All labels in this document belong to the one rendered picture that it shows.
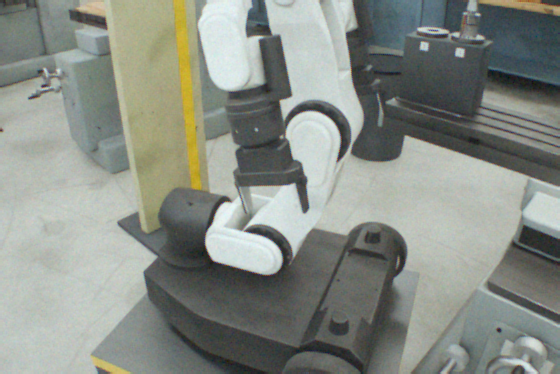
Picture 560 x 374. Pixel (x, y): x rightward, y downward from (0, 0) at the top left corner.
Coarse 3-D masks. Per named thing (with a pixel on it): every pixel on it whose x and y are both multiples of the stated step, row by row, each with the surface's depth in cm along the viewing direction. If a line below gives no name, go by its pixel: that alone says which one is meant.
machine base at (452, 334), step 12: (468, 300) 169; (468, 312) 156; (456, 324) 152; (444, 336) 148; (456, 336) 147; (432, 348) 150; (444, 348) 143; (420, 360) 148; (432, 360) 139; (420, 372) 135; (432, 372) 135
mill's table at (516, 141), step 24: (384, 120) 131; (408, 120) 126; (432, 120) 120; (456, 120) 117; (480, 120) 117; (504, 120) 118; (528, 120) 119; (432, 144) 123; (456, 144) 118; (480, 144) 114; (504, 144) 108; (528, 144) 105; (552, 144) 106; (528, 168) 106; (552, 168) 103
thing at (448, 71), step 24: (408, 48) 123; (432, 48) 119; (456, 48) 115; (480, 48) 112; (408, 72) 126; (432, 72) 122; (456, 72) 118; (480, 72) 116; (408, 96) 129; (432, 96) 125; (456, 96) 121; (480, 96) 124
